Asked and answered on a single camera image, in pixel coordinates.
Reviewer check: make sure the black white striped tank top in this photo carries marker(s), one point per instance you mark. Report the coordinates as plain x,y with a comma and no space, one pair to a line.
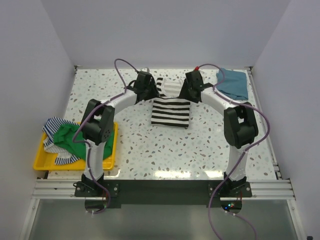
168,109

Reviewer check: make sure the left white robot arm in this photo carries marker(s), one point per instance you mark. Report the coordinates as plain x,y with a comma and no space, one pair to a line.
98,123

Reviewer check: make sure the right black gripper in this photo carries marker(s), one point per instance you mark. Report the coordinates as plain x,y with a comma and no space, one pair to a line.
183,93

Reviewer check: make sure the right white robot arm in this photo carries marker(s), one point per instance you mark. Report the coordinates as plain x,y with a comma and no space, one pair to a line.
239,125

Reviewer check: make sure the blue white striped tank top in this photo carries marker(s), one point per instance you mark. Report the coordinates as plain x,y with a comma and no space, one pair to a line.
49,128

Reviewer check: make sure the yellow plastic tray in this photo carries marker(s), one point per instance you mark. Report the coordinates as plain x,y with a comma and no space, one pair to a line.
45,161

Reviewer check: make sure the blue ribbed tank top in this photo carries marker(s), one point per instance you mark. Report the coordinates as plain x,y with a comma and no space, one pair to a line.
233,84

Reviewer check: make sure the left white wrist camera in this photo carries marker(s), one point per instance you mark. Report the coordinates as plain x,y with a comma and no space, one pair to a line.
146,69

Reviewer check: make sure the green tank top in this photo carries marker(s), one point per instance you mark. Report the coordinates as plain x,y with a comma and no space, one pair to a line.
63,138

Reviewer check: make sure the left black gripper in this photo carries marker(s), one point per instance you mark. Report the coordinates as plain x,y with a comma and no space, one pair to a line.
155,92

